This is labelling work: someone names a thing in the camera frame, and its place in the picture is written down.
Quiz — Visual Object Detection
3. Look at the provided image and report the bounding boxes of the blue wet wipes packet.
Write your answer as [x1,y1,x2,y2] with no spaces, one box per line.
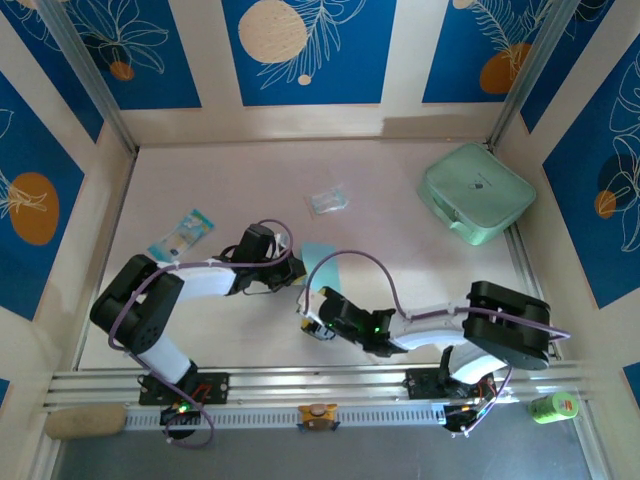
[147,208,216,262]

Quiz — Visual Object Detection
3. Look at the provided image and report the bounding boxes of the clear plastic packet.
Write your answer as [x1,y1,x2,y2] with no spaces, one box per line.
[304,183,350,217]

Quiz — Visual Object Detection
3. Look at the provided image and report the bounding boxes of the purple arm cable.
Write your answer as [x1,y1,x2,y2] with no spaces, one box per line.
[108,218,296,449]
[304,251,571,436]

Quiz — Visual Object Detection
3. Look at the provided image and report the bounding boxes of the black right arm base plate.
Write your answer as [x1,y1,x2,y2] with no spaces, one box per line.
[405,367,496,401]

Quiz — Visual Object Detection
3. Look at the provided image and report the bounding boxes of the mint green zip pouch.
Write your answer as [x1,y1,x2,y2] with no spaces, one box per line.
[417,142,538,247]

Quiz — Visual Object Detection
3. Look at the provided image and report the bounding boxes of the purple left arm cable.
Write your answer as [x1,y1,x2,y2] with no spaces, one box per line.
[108,218,296,449]

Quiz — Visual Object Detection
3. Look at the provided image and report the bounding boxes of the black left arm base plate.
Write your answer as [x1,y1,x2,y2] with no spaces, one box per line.
[138,370,231,406]

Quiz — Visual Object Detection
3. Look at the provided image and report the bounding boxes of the aluminium corner post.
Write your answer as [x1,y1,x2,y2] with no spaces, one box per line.
[37,0,139,154]
[487,0,584,151]

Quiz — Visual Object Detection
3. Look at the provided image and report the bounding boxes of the beige foam roll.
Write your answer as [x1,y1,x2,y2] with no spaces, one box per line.
[43,404,127,441]

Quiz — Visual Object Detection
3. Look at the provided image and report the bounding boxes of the green can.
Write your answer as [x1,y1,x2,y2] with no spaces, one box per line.
[528,391,580,425]

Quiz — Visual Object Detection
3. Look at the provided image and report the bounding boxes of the aluminium mounting rail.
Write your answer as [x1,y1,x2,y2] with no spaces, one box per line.
[42,362,596,414]

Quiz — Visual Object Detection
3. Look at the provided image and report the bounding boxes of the aluminium side rail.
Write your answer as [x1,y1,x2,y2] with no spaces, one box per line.
[504,224,560,361]

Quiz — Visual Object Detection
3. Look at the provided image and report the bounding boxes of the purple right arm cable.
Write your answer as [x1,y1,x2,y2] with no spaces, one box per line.
[304,251,571,436]

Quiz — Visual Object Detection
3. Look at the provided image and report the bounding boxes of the teal square paper sheet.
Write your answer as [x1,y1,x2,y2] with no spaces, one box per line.
[298,241,347,304]

